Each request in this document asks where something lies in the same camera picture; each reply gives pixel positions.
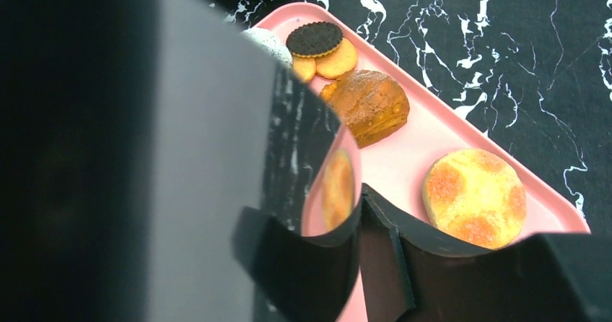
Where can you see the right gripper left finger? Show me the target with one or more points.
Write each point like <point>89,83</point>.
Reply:
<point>293,277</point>

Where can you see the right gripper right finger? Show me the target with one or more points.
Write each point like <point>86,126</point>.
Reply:
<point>414,272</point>

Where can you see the orange sugared bun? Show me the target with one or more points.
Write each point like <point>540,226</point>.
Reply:
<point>475,196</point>

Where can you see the pink serving tray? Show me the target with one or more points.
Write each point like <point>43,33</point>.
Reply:
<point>396,167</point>

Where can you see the metal tongs black handle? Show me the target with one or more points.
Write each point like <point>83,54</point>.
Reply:
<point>129,131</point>

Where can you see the grey powdered cake ball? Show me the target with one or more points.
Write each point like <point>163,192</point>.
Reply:
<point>270,43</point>

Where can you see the brown bread bun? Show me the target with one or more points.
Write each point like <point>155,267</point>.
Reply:
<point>372,104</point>

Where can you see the plain orange biscuit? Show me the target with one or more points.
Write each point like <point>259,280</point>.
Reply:
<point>340,61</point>
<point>304,68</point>

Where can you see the black sandwich cookie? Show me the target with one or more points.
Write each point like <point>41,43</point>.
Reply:
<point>314,40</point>

